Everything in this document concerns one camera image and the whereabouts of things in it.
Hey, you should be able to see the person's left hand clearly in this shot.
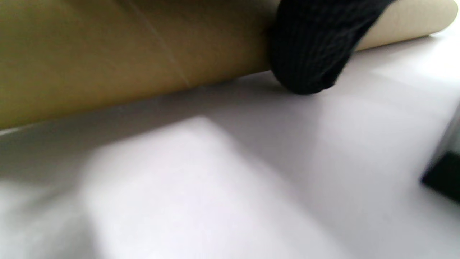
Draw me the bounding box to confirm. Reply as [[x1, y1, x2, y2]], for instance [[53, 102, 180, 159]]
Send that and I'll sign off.
[[269, 0, 397, 95]]

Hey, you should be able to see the black paperweight bar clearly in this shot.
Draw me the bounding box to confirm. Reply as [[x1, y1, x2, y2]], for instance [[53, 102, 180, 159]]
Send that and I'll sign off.
[[421, 150, 460, 203]]

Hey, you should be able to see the brown cardboard mailing tube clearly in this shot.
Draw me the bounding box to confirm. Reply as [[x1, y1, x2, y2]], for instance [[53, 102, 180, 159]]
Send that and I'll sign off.
[[0, 0, 459, 131]]

